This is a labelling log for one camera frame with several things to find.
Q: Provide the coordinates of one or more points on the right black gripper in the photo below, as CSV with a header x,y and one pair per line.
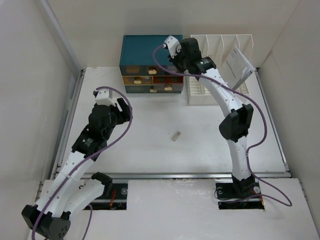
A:
x,y
173,60

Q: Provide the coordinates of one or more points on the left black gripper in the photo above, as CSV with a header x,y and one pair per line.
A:
x,y
124,115

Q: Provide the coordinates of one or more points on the teal drawer organizer box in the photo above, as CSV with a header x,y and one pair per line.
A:
x,y
140,73

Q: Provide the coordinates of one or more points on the white spiral manual booklet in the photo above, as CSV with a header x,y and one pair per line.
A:
x,y
236,69

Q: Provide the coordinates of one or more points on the silver staple box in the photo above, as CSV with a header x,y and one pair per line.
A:
x,y
176,136

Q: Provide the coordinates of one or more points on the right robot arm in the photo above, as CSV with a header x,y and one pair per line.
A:
x,y
237,115

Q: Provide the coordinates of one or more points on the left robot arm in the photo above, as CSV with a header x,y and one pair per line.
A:
x,y
51,215

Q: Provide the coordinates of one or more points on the white file rack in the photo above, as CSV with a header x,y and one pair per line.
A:
x,y
217,47

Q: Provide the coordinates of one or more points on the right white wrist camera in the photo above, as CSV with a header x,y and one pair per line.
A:
x,y
173,46

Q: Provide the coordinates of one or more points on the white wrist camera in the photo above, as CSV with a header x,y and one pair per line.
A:
x,y
104,97
173,46

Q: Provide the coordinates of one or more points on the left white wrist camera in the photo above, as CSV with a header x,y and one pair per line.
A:
x,y
104,97

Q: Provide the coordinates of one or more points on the aluminium table rail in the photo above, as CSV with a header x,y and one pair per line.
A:
x,y
154,176

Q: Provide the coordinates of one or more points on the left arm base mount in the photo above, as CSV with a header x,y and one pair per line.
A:
x,y
114,195

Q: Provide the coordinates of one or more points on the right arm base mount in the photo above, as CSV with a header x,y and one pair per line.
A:
x,y
233,194

